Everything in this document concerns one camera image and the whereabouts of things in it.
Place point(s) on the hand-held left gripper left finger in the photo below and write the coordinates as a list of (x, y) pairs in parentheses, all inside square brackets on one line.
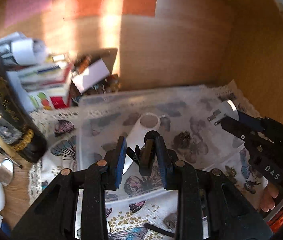
[(122, 160)]

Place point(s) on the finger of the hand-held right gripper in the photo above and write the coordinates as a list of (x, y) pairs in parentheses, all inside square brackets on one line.
[(249, 121), (234, 128)]

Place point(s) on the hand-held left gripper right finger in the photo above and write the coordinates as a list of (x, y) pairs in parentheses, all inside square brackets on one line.
[(163, 166)]

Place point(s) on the black binder clip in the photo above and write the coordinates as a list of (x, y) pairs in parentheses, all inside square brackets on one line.
[(134, 155), (147, 155)]

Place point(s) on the white power adapter plug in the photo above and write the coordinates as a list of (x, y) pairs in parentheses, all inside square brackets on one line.
[(230, 108)]

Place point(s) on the small metal hinge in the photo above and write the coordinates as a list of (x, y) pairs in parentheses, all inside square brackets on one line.
[(215, 118)]

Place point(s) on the white plastic tube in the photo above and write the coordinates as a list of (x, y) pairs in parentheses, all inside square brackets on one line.
[(141, 131)]

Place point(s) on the clear plastic storage bin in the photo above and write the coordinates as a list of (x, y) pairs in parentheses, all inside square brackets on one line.
[(181, 120)]

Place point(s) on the person's right hand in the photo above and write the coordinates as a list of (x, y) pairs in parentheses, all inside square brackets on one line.
[(269, 197)]

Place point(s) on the small grey metal piece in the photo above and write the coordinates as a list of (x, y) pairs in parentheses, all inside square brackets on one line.
[(171, 222)]

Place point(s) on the butterfly print lace cloth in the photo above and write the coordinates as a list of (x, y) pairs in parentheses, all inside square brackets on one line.
[(64, 155)]

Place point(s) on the black stick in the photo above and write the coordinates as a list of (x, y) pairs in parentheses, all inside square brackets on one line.
[(159, 230)]

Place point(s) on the open cardboard box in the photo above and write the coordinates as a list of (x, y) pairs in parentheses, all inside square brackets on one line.
[(94, 75)]

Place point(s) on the stack of books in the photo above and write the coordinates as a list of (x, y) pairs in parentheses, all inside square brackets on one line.
[(44, 85)]

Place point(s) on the metal spoon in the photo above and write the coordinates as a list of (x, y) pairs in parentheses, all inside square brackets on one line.
[(6, 171)]

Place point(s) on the black bottle with gold print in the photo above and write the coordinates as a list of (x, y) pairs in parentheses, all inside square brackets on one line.
[(5, 120)]

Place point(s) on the rolled white papers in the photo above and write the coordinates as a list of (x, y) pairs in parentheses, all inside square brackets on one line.
[(24, 48)]

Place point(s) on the orange paper sheet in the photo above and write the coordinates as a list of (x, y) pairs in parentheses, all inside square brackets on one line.
[(111, 5)]

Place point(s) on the pink paper sheet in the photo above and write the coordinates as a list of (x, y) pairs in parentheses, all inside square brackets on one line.
[(29, 3)]

